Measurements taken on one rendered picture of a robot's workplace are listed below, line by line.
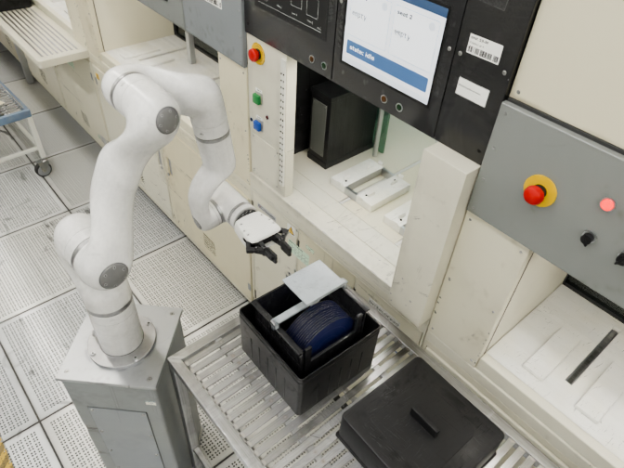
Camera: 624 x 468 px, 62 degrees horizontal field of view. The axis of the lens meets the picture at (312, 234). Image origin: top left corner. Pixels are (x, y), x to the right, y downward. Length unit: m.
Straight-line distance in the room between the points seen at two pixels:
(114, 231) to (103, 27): 1.88
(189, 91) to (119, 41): 1.84
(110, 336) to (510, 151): 1.09
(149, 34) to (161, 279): 1.32
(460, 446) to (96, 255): 0.95
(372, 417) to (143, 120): 0.86
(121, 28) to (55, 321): 1.52
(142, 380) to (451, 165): 0.98
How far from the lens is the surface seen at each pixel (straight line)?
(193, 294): 2.70
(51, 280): 2.96
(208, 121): 1.29
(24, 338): 2.76
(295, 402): 1.39
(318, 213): 1.80
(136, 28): 3.08
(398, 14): 1.23
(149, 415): 1.67
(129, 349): 1.57
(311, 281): 1.27
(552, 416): 1.48
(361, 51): 1.33
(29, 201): 3.51
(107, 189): 1.23
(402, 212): 1.80
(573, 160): 1.07
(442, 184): 1.20
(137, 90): 1.16
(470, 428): 1.39
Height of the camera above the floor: 2.03
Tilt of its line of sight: 43 degrees down
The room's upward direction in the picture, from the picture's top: 4 degrees clockwise
